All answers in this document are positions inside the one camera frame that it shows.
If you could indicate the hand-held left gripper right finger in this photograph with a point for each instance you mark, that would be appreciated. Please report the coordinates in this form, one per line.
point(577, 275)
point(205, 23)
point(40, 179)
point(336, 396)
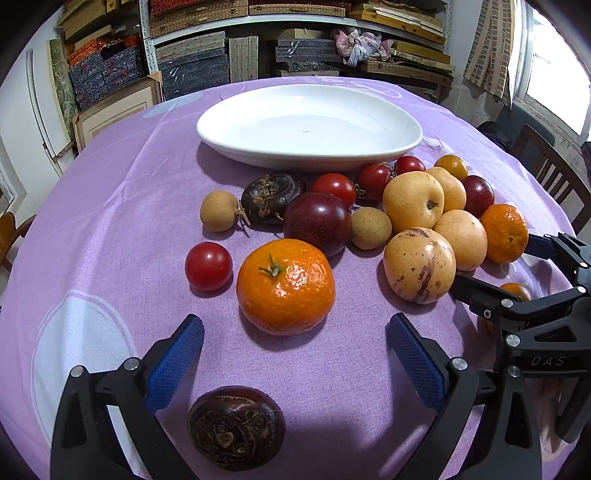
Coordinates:
point(415, 360)

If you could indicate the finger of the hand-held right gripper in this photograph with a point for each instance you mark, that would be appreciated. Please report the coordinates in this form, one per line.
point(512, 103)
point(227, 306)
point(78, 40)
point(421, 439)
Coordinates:
point(475, 293)
point(538, 244)

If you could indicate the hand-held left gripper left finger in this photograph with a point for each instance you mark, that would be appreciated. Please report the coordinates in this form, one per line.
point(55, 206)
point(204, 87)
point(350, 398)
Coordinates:
point(173, 364)

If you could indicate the small mandarin orange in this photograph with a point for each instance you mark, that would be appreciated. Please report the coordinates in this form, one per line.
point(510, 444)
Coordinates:
point(504, 233)

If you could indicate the yellow orange tomato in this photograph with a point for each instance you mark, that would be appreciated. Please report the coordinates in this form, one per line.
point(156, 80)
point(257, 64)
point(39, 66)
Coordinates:
point(451, 166)
point(519, 291)

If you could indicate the yellow pepino melon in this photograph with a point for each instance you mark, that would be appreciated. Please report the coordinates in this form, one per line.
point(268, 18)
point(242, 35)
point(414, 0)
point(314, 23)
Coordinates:
point(464, 240)
point(411, 203)
point(455, 189)

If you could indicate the purple streaked pepino melon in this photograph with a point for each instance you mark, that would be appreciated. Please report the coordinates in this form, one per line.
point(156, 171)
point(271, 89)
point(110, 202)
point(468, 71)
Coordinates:
point(418, 265)

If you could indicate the dark red plum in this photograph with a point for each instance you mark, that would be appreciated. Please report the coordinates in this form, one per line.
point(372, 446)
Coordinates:
point(480, 196)
point(317, 224)

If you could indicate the tan longan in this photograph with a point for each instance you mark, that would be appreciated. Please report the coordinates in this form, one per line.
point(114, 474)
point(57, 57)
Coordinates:
point(371, 227)
point(219, 211)

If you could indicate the large mandarin orange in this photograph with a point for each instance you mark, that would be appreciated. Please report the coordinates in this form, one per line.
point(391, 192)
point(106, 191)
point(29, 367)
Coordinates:
point(286, 286)

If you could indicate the red tomato with calyx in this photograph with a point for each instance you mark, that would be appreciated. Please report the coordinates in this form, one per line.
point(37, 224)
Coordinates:
point(374, 180)

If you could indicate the white oval plate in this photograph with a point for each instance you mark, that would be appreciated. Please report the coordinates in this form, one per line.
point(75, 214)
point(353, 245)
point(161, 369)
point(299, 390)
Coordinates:
point(309, 124)

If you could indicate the dark wooden chair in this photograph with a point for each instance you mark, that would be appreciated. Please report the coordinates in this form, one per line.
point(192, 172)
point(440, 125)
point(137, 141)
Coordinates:
point(554, 170)

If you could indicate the dark cloth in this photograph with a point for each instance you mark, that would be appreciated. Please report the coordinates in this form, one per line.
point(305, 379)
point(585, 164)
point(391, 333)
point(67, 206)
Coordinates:
point(496, 131)

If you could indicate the purple printed tablecloth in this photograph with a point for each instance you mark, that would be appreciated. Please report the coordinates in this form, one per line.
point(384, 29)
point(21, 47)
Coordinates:
point(138, 207)

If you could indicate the white framed window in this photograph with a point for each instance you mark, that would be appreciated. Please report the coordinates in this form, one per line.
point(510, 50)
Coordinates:
point(554, 69)

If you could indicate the beige checkered curtain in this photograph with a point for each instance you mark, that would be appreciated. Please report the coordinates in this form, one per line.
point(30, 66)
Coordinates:
point(491, 46)

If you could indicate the brown wooden chair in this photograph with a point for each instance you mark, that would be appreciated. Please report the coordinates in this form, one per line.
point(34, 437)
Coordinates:
point(11, 235)

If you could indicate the pile of yellow wooden boxes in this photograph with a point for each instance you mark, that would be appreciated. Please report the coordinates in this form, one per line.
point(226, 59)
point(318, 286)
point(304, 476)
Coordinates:
point(411, 46)

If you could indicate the pink cloth bundle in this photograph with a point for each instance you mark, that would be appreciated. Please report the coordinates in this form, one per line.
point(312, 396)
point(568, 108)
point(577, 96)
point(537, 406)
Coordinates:
point(358, 44)

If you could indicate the white leaning board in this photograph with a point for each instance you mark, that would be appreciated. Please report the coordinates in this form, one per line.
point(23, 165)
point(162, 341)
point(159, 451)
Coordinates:
point(41, 106)

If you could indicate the stack of grey patterned boxes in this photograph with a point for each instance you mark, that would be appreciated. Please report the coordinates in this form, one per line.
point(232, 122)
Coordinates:
point(194, 64)
point(304, 55)

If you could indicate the stack of blue patterned boxes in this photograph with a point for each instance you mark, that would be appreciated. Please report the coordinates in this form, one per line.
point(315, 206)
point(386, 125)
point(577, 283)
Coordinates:
point(104, 69)

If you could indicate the green marbled panel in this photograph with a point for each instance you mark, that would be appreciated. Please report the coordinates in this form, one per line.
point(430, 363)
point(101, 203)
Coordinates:
point(60, 78)

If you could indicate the brown upright boxes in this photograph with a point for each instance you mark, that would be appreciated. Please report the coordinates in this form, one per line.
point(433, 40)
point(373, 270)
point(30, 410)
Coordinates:
point(243, 57)

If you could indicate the white metal shelf rack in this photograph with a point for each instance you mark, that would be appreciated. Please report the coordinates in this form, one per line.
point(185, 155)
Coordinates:
point(295, 21)

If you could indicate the rows of red and woven boxes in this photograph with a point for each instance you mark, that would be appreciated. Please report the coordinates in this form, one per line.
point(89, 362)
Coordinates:
point(207, 14)

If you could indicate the pile of tan woven boxes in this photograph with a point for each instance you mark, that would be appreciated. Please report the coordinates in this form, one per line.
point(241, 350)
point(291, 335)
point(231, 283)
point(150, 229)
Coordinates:
point(87, 18)

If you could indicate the beige picture frame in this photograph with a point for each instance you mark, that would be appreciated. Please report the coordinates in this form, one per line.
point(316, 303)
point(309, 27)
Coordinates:
point(115, 115)

